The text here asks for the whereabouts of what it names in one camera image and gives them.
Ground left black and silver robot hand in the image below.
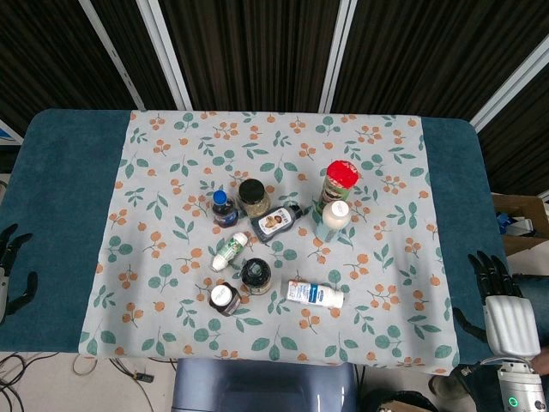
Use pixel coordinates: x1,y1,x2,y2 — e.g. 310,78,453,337
0,222,39,326

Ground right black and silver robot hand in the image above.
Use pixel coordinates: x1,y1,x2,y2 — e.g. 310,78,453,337
453,251,542,358

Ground dark tea bottle black cap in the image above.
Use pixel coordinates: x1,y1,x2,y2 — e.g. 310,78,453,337
238,257,273,296

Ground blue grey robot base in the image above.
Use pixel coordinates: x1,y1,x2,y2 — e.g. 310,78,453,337
171,358,359,412

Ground white milk bottle blue label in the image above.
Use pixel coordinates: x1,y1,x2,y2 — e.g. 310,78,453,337
286,280,346,309

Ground white bottle pale blue label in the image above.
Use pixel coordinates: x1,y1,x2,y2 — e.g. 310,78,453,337
315,200,352,243

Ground cola bottle blue cap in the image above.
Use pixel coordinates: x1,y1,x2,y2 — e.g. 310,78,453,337
211,190,239,229

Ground small white green bottle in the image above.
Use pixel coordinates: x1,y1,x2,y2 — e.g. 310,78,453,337
211,231,250,273

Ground grape juice bottle white cap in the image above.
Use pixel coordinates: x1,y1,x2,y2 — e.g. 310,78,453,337
208,283,243,318

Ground dark squeeze sauce bottle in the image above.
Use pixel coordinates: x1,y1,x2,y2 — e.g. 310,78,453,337
250,203,304,245

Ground teal table cover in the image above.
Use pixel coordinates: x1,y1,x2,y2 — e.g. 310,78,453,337
0,107,510,364

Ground cardboard box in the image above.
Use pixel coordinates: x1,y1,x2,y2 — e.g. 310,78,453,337
491,192,549,255

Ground green chips can red lid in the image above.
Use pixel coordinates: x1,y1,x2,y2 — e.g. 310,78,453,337
315,159,359,211

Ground glass jar black lid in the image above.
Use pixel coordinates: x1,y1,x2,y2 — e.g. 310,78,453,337
237,179,271,217

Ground floral leaf print tablecloth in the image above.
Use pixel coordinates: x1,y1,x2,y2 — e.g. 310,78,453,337
78,109,461,375

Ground floor cables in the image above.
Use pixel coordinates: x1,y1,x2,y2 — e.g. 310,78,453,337
0,351,175,412

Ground white partition frame post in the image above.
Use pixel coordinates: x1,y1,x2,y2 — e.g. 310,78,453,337
317,0,359,114
78,0,146,111
468,40,549,132
136,0,193,112

